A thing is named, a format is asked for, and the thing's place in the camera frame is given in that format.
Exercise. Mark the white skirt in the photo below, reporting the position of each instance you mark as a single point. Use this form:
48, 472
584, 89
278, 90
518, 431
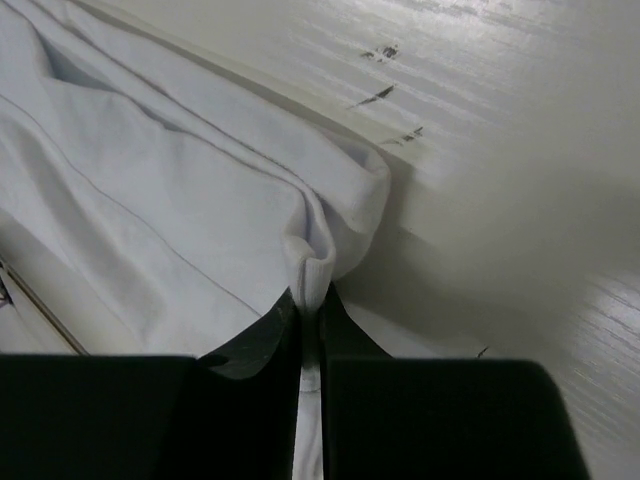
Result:
185, 204

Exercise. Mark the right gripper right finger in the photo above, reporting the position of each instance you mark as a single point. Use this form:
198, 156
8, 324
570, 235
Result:
391, 418

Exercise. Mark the aluminium table edge rail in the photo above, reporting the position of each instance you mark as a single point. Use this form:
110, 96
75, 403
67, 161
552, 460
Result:
44, 310

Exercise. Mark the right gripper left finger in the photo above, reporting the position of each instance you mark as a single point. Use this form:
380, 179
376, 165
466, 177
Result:
230, 414

